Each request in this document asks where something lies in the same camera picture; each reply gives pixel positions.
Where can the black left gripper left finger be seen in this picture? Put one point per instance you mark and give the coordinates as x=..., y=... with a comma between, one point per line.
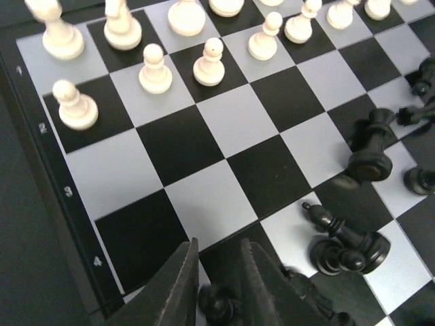
x=170, y=297

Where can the black bishop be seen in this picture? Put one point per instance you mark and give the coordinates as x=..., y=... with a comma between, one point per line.
x=373, y=245

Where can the black white chessboard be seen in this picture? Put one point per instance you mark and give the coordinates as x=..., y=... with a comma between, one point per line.
x=238, y=159

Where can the white pawn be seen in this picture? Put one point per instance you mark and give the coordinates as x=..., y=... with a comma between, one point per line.
x=298, y=29
x=263, y=45
x=209, y=70
x=76, y=110

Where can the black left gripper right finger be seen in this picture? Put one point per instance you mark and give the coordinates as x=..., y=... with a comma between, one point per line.
x=267, y=296

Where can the black pawn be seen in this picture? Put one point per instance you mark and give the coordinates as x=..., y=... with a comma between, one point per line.
x=218, y=304
x=331, y=258

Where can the white chess piece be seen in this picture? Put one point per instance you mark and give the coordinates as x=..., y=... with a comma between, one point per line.
x=122, y=30
x=186, y=18
x=155, y=77
x=60, y=39

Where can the black queen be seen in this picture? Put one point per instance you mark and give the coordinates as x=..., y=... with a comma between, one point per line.
x=370, y=163

